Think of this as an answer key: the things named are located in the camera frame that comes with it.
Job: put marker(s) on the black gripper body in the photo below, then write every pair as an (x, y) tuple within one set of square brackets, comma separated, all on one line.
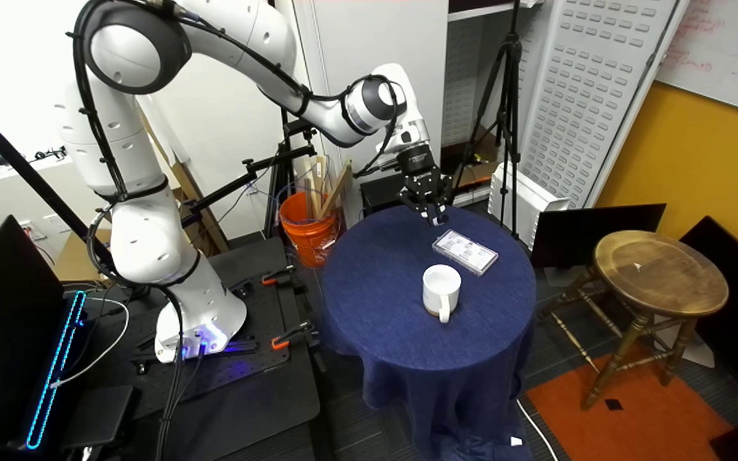
[(423, 179)]

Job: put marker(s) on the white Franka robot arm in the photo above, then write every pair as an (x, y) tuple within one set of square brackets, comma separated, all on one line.
[(142, 230)]

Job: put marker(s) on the white mug cup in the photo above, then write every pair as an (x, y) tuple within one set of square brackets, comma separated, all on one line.
[(438, 289)]

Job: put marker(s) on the black box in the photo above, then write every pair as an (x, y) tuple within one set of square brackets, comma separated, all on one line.
[(382, 193)]

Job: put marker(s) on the white flat box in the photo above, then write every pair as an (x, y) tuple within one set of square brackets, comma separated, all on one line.
[(465, 251)]

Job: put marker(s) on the white ribbed radiator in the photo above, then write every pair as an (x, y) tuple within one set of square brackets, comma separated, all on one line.
[(524, 205)]

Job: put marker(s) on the blue tablecloth on round table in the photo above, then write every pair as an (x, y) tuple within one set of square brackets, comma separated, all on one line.
[(384, 289)]

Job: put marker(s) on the wooden stick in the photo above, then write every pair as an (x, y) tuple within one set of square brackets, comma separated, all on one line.
[(311, 188), (333, 193)]

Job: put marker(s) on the white shelving unit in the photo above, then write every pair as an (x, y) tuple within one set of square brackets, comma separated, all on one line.
[(473, 66)]

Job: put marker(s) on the orange bucket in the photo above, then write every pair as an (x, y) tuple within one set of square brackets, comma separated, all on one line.
[(301, 233)]

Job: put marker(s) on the orange black bar clamp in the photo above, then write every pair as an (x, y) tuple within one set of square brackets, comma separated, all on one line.
[(279, 274), (287, 339)]

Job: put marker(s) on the white perforated panel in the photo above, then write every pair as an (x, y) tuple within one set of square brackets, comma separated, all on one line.
[(591, 84)]

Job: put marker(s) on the white leaning board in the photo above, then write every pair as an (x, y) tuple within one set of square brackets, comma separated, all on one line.
[(215, 143)]

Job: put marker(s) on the round wooden stool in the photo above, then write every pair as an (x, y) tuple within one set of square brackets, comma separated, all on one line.
[(659, 271)]

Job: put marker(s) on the wooden plank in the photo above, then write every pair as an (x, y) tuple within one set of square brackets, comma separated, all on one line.
[(187, 188)]

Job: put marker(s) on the small black floor item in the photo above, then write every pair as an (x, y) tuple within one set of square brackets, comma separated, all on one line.
[(612, 402)]

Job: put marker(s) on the black perforated robot table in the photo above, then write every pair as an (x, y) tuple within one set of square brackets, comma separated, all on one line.
[(242, 400)]

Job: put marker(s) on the orange floor rug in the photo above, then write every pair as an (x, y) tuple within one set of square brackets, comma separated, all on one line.
[(641, 426)]

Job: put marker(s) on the white floor sheet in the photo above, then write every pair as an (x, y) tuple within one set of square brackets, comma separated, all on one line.
[(697, 354)]

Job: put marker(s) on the black diagonal pole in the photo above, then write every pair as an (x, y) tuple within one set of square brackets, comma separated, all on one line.
[(18, 160)]

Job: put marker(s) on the white desk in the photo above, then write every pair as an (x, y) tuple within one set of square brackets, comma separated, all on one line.
[(12, 201)]

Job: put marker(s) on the black computer tower blue light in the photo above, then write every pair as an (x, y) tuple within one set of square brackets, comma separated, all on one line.
[(1, 358)]

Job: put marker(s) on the black camera tripod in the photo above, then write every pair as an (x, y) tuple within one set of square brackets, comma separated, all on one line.
[(511, 102)]

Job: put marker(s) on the wall whiteboard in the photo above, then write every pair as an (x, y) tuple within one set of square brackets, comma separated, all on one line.
[(728, 51)]

